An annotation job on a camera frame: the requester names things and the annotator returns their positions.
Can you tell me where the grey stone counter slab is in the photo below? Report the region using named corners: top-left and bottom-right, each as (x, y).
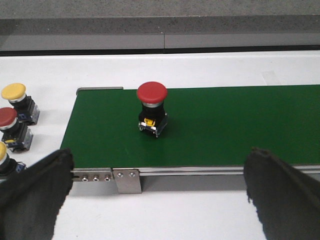
top-left (0, 0), bottom-right (320, 35)

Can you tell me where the steel conveyor mounting bracket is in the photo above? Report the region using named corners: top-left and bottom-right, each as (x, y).
top-left (112, 168), bottom-right (142, 194)

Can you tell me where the yellow mushroom button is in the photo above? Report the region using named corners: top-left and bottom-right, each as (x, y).
top-left (0, 142), bottom-right (26, 180)
top-left (1, 83), bottom-right (40, 126)

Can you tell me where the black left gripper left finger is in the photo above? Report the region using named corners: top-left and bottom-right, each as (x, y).
top-left (0, 149), bottom-right (74, 240)

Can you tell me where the aluminium conveyor side rail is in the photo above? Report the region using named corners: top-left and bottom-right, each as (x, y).
top-left (137, 163), bottom-right (320, 178)

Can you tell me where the red mushroom push button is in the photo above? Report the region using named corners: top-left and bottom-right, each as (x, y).
top-left (136, 81), bottom-right (168, 138)

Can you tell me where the steel conveyor end plate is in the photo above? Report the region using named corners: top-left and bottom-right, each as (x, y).
top-left (71, 167), bottom-right (114, 182)

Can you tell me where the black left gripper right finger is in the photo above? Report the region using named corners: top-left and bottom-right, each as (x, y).
top-left (243, 147), bottom-right (320, 240)

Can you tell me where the green conveyor belt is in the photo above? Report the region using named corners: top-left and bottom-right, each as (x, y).
top-left (61, 85), bottom-right (320, 168)

